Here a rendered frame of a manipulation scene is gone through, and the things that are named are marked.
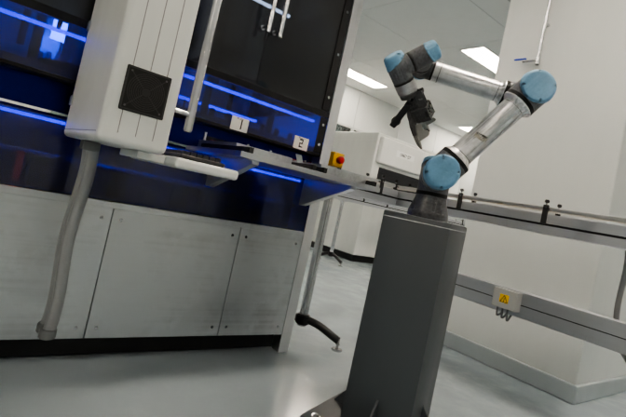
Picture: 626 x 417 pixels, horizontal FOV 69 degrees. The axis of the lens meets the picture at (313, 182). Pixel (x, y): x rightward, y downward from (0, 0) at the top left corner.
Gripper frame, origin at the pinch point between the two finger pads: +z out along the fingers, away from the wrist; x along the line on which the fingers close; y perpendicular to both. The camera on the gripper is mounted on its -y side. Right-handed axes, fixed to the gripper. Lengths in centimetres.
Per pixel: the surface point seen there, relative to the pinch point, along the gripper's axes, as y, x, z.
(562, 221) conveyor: 31, 32, 70
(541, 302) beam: 15, 11, 98
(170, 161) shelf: -42, -72, -46
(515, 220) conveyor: 11, 39, 70
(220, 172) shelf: -35, -65, -35
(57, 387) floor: -102, -113, 0
